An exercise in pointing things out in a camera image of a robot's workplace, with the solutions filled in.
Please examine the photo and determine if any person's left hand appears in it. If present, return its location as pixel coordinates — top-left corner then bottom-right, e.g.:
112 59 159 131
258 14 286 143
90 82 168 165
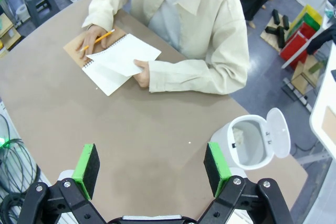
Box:
133 59 151 88

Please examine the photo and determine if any closed brown spiral notebook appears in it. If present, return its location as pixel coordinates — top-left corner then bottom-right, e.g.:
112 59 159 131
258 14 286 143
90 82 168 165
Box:
321 105 336 141

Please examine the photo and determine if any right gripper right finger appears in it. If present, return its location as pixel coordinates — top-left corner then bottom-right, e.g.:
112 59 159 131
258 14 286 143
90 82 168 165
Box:
196 142 295 224

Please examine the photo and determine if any white side table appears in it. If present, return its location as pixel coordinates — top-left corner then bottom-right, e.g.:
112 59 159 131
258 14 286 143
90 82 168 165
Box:
309 0 336 147

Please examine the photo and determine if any black cable bundle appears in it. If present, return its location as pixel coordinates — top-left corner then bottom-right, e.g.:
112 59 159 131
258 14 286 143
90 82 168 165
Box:
0 113 41 224

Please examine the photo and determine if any black cloth garment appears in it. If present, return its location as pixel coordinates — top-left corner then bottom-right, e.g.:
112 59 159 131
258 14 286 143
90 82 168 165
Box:
306 24 336 56

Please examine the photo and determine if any person's torso cream shirt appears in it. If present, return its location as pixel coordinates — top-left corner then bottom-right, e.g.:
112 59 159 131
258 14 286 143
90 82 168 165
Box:
115 0 250 78

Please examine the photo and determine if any gray plastic stool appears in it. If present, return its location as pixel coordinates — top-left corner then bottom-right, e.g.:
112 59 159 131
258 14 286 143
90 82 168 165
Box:
24 0 60 27

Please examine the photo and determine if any person's right forearm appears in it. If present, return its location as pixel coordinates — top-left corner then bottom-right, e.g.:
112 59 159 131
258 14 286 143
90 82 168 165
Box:
82 0 133 33

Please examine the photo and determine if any yellow pencil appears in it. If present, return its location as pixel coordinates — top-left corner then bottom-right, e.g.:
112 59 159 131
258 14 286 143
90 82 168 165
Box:
79 29 116 52

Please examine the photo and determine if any wooden board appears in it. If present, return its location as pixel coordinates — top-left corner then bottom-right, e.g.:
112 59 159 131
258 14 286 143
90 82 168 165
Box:
259 14 292 53

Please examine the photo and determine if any person's left forearm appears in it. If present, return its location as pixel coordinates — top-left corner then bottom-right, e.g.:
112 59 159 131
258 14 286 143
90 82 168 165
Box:
148 59 249 95

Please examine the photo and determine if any crumpled paper ball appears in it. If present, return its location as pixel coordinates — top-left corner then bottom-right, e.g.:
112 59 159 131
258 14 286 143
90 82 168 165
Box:
232 127 244 146

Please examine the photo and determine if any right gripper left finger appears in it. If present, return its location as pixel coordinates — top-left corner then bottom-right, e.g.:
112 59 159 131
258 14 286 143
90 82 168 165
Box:
18 144 107 224

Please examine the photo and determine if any person's right hand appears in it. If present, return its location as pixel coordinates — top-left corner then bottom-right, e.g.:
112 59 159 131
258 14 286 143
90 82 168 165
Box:
76 24 116 58

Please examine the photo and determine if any white power strip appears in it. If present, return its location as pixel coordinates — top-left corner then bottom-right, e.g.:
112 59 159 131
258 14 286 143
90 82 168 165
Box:
282 77 313 111

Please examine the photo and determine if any white lidded trash bin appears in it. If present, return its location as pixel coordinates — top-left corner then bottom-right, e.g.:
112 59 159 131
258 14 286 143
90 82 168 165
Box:
209 108 291 171

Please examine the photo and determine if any white paper sheet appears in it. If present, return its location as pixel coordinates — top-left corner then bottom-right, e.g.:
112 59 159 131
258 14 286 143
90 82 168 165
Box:
86 48 144 78

